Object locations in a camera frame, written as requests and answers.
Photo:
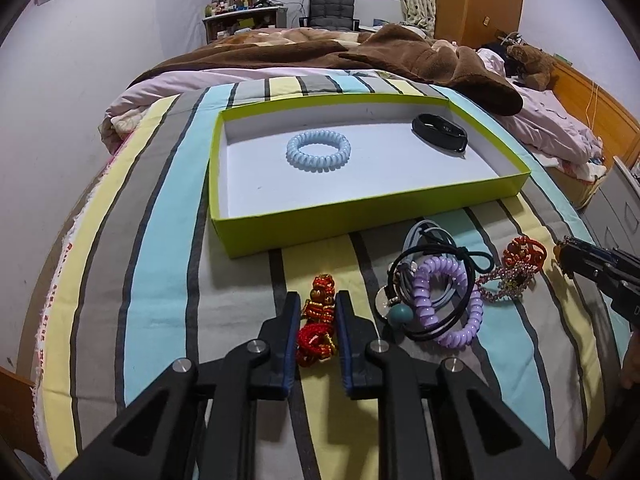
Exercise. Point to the black smart band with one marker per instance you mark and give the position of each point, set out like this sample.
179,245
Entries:
445,137

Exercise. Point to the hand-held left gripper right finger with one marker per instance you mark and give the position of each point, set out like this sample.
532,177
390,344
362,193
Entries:
346,360

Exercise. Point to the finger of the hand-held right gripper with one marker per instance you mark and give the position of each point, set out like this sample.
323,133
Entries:
582,267
607,258

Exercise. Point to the wooden bed frame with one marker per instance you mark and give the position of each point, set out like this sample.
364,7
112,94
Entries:
600,105

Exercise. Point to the orange red knot ornament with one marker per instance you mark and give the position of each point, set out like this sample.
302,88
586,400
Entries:
520,255

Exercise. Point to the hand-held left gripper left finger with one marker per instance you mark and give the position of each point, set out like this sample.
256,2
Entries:
294,360

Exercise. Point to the red beaded knot ornament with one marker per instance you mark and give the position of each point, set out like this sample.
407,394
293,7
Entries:
320,305

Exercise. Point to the black chair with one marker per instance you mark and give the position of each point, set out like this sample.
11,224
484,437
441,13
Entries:
330,10

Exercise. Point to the grey shelf unit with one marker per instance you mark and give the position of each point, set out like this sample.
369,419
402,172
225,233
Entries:
235,24

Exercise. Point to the brown teddy bear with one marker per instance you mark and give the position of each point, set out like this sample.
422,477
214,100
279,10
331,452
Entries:
535,62

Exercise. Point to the wooden board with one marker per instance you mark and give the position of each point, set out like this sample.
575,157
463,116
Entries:
17,410

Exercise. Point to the brown fleece blanket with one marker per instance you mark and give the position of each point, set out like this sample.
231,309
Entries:
400,55

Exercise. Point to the person's right hand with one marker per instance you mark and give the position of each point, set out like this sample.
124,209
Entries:
632,362

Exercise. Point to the pale pink quilt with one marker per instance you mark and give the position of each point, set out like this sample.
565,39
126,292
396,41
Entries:
165,85

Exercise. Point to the grey drawer cabinet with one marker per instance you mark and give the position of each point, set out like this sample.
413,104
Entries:
615,210

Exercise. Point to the black garment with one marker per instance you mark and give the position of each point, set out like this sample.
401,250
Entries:
502,57

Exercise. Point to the lime green cardboard box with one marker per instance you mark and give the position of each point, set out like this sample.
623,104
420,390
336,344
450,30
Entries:
350,190

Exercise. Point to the wooden wardrobe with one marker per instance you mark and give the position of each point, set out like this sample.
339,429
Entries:
475,0

